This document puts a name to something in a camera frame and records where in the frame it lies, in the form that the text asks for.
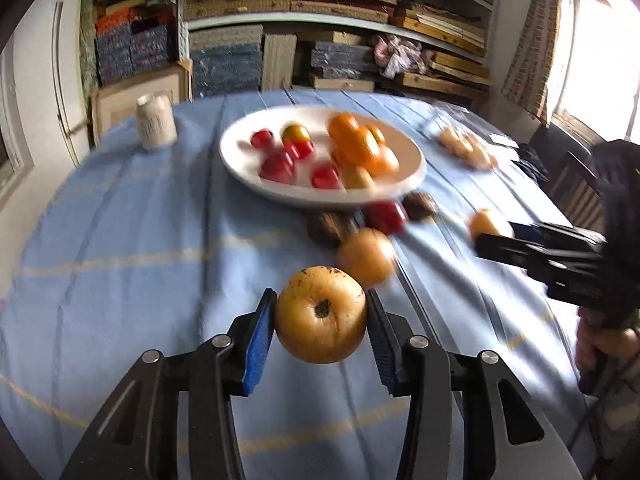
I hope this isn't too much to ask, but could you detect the small orange tangerine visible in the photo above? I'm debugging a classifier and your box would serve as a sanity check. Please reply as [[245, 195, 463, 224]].
[[469, 209, 514, 240]]

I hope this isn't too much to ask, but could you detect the yellow pear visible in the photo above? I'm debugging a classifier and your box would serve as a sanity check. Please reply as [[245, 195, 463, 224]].
[[274, 266, 367, 364]]

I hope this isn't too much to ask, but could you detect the large orange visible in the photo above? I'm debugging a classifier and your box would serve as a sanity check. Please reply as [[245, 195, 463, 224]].
[[335, 126, 381, 168]]

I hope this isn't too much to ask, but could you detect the orange mandarin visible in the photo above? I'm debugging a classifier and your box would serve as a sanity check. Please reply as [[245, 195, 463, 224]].
[[326, 113, 360, 148]]

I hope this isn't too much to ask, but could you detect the yellow apple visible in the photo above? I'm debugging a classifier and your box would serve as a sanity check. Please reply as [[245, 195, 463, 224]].
[[281, 122, 311, 143]]

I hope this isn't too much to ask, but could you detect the brown longan fruit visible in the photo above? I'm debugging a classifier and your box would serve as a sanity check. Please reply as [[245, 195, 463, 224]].
[[340, 166, 375, 190]]

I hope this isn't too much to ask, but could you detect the person's right hand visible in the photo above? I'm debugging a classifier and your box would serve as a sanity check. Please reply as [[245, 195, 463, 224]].
[[575, 308, 639, 373]]

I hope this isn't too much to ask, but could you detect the dark wooden chair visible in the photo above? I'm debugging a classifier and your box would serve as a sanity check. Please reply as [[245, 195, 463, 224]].
[[516, 125, 604, 234]]

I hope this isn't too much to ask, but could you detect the striped yellow pepino melon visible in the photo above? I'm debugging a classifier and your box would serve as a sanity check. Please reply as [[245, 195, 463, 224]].
[[336, 228, 396, 289]]

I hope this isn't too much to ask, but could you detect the small dark passion fruit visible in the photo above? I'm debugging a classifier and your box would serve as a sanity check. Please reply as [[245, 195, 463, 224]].
[[401, 191, 438, 221]]

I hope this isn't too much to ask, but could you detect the dark purple passion fruit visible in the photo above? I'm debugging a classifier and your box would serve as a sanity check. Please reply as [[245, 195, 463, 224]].
[[306, 212, 358, 249]]

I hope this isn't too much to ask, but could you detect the yellow orange round fruit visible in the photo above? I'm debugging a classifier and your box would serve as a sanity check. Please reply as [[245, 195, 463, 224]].
[[368, 145, 399, 179]]

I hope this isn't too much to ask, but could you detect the blue checked tablecloth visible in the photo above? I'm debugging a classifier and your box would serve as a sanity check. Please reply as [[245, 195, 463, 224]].
[[1, 90, 594, 479]]

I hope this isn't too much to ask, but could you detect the pink plastic bag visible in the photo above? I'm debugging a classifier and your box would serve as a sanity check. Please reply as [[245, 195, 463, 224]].
[[371, 35, 435, 79]]

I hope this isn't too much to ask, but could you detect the white oval plate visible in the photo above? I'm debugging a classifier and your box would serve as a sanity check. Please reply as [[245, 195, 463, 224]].
[[219, 105, 427, 209]]

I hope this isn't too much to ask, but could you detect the small red cherry tomato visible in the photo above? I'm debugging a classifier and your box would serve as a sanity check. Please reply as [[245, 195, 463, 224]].
[[250, 129, 274, 152]]

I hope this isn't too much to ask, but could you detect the white drink can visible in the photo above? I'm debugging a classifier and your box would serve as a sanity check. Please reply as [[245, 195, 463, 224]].
[[136, 93, 178, 151]]

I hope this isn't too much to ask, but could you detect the framed picture board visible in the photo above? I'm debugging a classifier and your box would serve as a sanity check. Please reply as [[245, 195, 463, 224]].
[[91, 60, 193, 146]]

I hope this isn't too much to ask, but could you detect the white storage shelf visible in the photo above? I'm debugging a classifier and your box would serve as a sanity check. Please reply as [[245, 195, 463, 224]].
[[80, 0, 494, 103]]

